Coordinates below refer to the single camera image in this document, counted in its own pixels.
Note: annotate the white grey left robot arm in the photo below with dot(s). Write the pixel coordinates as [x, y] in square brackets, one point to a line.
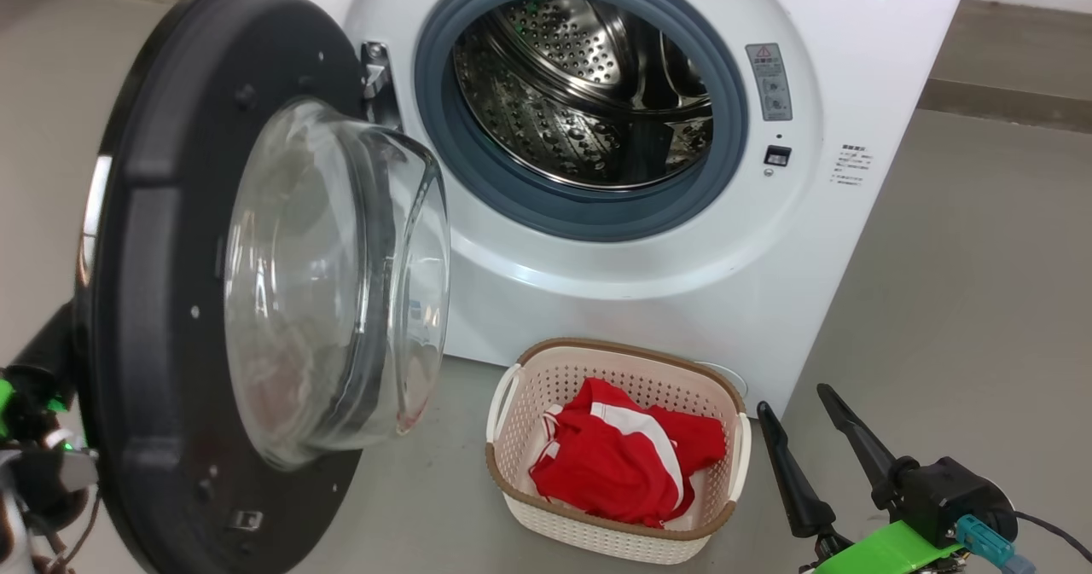
[8, 548]

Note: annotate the grey rubber door gasket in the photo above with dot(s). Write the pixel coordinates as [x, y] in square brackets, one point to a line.
[478, 182]

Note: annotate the red and white garment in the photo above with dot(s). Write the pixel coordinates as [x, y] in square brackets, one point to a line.
[614, 472]

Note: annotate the cream perforated laundry basket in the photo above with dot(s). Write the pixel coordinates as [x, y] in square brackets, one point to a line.
[554, 378]

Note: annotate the metal door hinge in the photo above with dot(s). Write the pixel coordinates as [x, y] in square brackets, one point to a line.
[375, 66]

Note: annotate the black door latch socket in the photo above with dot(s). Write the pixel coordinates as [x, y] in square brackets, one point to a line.
[777, 156]

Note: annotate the perforated steel drum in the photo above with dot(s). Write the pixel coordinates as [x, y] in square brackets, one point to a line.
[580, 88]

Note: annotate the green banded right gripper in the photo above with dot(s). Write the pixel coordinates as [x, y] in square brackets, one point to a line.
[896, 553]

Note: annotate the dark washing machine door with glass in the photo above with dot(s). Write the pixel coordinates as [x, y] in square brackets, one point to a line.
[153, 216]

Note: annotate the white washing machine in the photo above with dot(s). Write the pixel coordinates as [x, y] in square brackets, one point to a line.
[597, 301]

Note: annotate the round white filter cover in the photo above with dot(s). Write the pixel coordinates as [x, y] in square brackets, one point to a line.
[732, 379]

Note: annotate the grey warning label sticker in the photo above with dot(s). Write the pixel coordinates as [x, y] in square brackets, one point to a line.
[769, 84]

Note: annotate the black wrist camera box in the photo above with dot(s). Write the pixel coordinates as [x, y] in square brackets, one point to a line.
[947, 497]

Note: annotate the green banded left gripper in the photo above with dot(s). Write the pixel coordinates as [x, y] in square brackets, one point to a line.
[51, 472]

